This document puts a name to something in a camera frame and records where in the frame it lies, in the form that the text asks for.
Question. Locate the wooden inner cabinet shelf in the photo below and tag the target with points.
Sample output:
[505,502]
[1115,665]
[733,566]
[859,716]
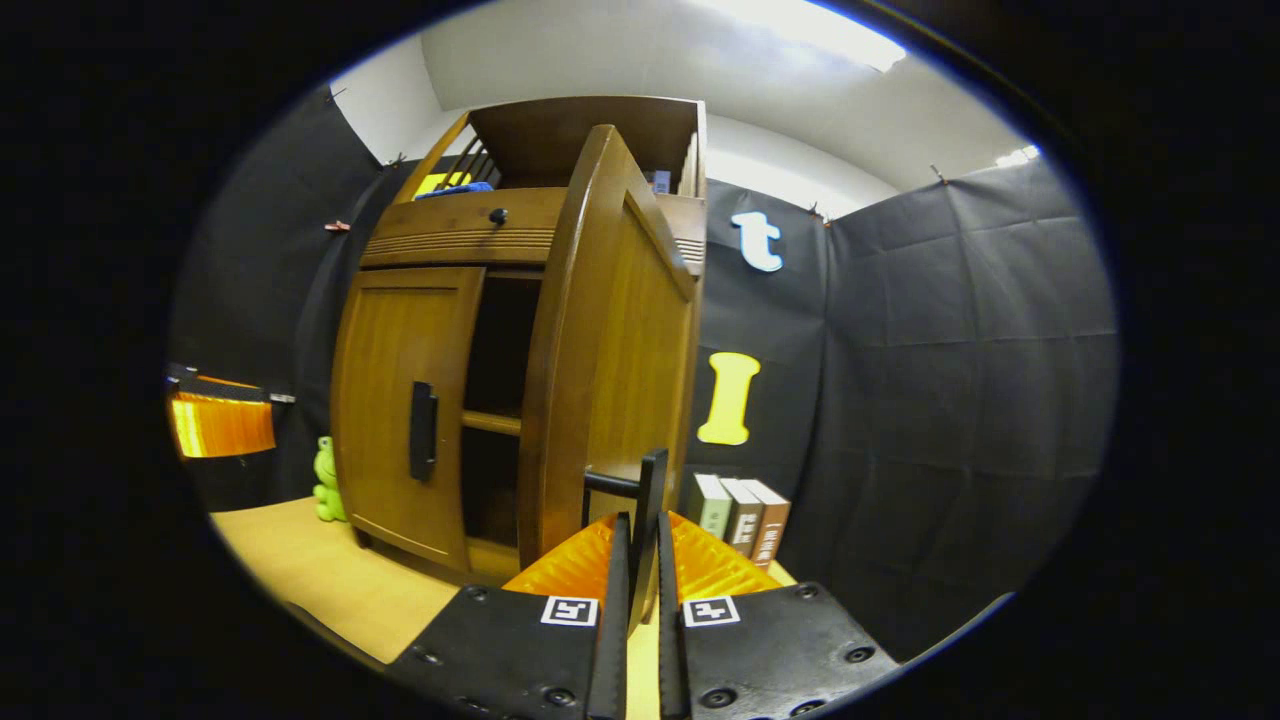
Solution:
[490,422]

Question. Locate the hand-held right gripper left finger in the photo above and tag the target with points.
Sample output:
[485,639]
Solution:
[612,640]

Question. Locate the blue towel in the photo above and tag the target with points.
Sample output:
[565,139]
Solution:
[455,190]

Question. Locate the orange-brown standing book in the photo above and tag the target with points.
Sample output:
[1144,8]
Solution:
[770,530]

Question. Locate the grey-green standing book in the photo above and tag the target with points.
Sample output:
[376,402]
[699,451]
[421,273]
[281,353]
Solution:
[708,510]

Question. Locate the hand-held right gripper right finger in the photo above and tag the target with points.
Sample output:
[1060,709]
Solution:
[672,660]

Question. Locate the grey-brown standing book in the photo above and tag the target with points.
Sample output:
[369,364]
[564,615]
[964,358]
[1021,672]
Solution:
[742,520]

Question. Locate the green frog toy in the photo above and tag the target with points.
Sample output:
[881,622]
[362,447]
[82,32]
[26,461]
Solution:
[328,480]

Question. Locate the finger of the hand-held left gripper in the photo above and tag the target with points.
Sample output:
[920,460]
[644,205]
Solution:
[225,425]

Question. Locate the wooden shoe cabinet door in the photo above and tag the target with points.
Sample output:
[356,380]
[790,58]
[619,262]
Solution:
[620,350]
[385,400]

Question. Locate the wooden cabinet drawer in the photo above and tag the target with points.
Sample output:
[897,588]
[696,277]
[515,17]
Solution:
[450,225]

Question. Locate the small ceiling light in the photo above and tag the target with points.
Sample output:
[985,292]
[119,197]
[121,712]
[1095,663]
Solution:
[1017,157]

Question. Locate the large ceiling light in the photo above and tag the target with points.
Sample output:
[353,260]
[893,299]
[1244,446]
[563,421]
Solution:
[810,30]

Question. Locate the wooden double-door shoe cabinet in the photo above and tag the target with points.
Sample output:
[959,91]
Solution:
[540,140]

